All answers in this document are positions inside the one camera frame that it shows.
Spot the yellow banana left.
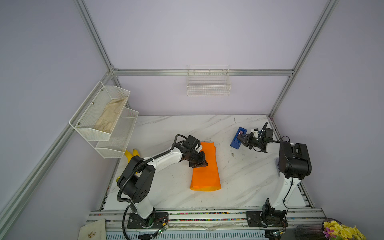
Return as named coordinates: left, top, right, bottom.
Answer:
left=124, top=151, right=133, bottom=163

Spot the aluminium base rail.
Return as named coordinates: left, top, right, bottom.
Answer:
left=85, top=208, right=326, bottom=240

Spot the blue tape dispenser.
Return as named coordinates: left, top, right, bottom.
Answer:
left=230, top=126, right=248, bottom=150

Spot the yellow flower bouquet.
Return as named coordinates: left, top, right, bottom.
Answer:
left=323, top=221, right=367, bottom=240

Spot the lower white wire shelf basket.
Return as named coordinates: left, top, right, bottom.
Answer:
left=95, top=108, right=139, bottom=159

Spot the beige cloth in basket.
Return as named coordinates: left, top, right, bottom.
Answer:
left=94, top=97, right=128, bottom=134

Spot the white wire shelf basket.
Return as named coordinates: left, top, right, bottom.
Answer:
left=69, top=82, right=130, bottom=142
left=95, top=108, right=139, bottom=159

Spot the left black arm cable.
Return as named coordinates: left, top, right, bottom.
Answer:
left=115, top=133, right=189, bottom=240

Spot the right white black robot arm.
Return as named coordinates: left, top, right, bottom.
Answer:
left=234, top=123, right=312, bottom=228

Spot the upper white wire shelf basket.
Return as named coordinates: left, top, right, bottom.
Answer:
left=69, top=82, right=130, bottom=142

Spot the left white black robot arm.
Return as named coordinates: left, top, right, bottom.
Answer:
left=117, top=135, right=208, bottom=220

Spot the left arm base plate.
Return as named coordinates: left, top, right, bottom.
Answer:
left=125, top=212, right=169, bottom=229

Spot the beige cloth bag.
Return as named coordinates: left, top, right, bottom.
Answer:
left=78, top=219, right=107, bottom=240

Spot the yellow banana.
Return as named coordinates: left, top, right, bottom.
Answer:
left=132, top=149, right=140, bottom=157
left=124, top=151, right=133, bottom=163

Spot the white wire basket on wall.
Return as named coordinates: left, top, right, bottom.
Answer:
left=187, top=65, right=232, bottom=97

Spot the yellow banana right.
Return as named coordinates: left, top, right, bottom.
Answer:
left=132, top=149, right=140, bottom=157

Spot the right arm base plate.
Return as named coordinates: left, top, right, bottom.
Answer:
left=246, top=210, right=288, bottom=228

